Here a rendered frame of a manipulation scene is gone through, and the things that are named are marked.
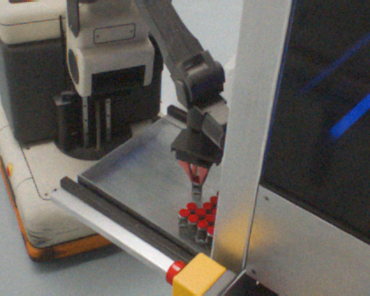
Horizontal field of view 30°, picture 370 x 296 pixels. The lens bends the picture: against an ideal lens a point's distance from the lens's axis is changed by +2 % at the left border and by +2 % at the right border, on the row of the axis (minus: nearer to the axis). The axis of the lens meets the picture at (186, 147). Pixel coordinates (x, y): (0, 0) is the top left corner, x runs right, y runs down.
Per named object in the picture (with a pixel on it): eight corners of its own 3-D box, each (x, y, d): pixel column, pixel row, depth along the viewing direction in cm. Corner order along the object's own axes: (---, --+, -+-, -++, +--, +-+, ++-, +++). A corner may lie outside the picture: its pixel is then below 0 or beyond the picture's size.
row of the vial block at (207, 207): (246, 193, 142) (248, 176, 139) (192, 240, 131) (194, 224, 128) (238, 188, 143) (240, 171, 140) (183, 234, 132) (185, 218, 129)
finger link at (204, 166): (206, 197, 135) (209, 161, 129) (173, 187, 137) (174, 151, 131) (218, 177, 140) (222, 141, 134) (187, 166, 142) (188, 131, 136)
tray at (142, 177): (286, 200, 141) (288, 188, 139) (210, 274, 125) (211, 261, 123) (160, 129, 157) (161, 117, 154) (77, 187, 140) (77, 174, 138)
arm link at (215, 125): (213, 55, 123) (173, 77, 120) (251, 87, 116) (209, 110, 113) (219, 106, 132) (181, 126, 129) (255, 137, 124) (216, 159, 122)
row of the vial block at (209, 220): (255, 197, 141) (258, 181, 138) (202, 247, 130) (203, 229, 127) (247, 193, 142) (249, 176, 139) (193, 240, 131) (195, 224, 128)
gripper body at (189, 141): (218, 168, 129) (220, 138, 125) (169, 153, 132) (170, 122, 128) (230, 149, 134) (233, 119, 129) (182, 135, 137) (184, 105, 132)
